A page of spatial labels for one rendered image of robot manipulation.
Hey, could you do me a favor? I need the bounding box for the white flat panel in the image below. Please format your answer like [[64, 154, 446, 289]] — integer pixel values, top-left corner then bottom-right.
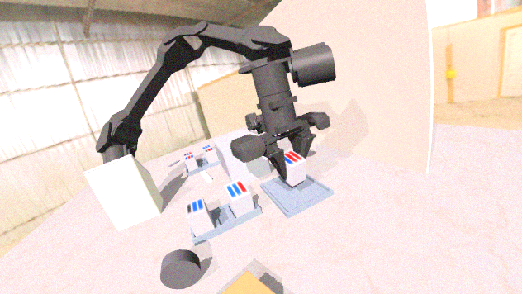
[[259, 0, 434, 174]]

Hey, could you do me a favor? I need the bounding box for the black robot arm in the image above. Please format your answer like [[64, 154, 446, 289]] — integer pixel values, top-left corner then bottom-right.
[[95, 21, 336, 164]]

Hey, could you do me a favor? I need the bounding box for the grey cylinder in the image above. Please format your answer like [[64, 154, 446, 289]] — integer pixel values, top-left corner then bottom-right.
[[160, 249, 202, 290]]

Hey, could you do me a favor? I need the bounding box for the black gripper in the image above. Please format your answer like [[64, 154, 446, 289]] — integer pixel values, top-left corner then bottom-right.
[[230, 90, 331, 180]]

